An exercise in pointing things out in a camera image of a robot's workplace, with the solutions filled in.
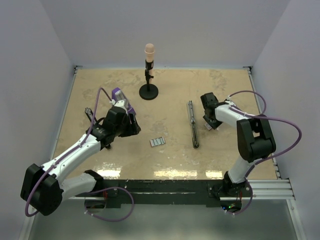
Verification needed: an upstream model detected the staple box sleeve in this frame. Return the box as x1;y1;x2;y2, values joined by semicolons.
204;123;212;130

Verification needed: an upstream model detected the grey black stapler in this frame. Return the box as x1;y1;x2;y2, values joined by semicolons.
187;100;200;149

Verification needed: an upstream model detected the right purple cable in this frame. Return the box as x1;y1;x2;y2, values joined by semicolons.
226;90;303;216

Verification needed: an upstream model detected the purple cable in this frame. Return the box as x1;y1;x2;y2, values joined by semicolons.
226;90;303;216
24;87;116;217

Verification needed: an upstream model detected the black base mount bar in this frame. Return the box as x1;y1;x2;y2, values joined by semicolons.
80;179;253;211

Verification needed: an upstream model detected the purple metronome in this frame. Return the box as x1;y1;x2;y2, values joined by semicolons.
110;87;136;116

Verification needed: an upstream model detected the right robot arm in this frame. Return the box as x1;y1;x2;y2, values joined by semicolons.
200;92;276;197

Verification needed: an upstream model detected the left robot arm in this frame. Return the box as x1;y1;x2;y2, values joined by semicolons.
20;104;141;216

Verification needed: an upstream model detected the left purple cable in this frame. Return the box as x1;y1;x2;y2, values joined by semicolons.
24;87;116;217

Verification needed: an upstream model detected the microphone on black stand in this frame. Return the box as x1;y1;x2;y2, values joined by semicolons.
139;43;159;101

